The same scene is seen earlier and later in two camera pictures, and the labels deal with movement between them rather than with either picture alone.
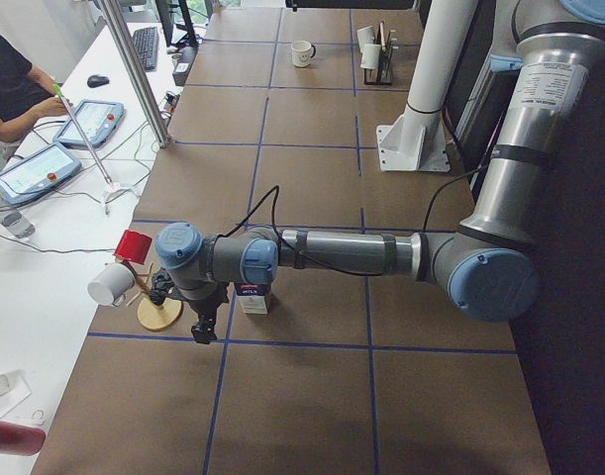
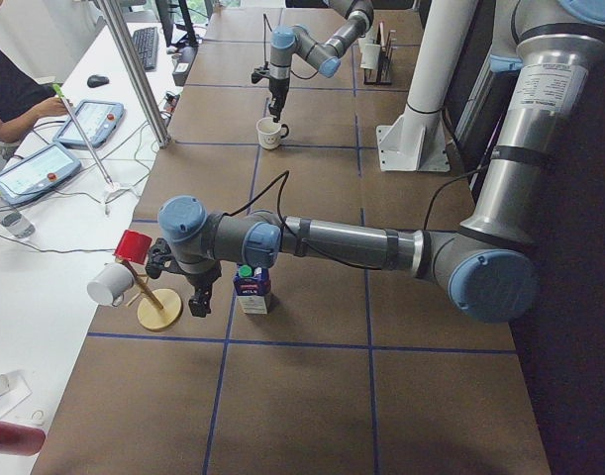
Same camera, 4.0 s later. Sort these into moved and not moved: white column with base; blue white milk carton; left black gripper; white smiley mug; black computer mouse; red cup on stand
Moved: left black gripper; white smiley mug
Not moved: white column with base; blue white milk carton; black computer mouse; red cup on stand
